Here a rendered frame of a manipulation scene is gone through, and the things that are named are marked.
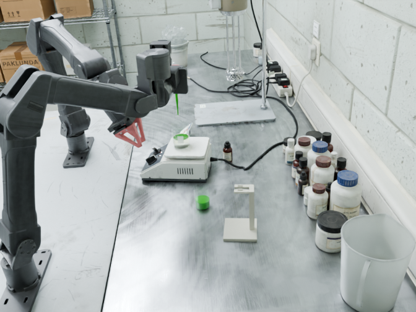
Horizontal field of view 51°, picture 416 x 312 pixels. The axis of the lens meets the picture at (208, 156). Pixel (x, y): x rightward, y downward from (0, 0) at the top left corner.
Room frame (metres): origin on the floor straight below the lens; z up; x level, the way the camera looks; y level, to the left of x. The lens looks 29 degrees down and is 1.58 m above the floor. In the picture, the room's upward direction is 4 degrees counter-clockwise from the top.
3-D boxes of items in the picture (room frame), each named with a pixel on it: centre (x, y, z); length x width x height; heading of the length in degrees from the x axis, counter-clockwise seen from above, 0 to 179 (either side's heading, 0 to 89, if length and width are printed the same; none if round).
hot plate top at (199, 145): (1.13, 0.06, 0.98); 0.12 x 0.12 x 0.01; 81
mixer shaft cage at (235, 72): (1.55, -0.12, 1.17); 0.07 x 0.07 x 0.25
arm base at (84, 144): (1.30, 0.43, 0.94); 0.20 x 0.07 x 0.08; 2
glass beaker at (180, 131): (1.14, 0.08, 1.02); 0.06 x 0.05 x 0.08; 28
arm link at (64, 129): (1.30, 0.43, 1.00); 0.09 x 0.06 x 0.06; 133
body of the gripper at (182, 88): (1.02, 0.09, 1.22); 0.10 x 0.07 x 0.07; 81
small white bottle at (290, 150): (1.14, -0.25, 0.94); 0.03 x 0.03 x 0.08
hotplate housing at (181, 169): (1.14, 0.08, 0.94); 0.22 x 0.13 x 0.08; 81
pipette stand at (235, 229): (0.84, -0.07, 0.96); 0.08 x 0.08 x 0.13; 83
